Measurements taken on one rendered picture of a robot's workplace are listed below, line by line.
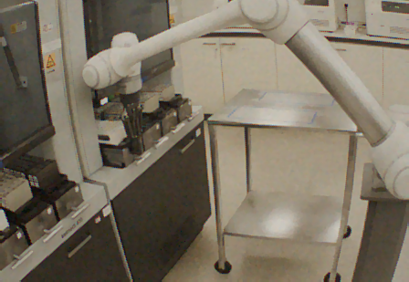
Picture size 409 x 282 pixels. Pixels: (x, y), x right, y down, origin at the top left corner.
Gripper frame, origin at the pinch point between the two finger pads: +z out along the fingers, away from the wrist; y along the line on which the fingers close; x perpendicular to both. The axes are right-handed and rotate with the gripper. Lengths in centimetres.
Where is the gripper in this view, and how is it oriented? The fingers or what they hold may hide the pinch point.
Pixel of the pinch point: (136, 144)
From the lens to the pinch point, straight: 153.5
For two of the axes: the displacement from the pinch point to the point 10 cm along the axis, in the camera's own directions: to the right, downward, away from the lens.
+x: 9.2, 0.7, -3.9
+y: -3.9, 3.6, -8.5
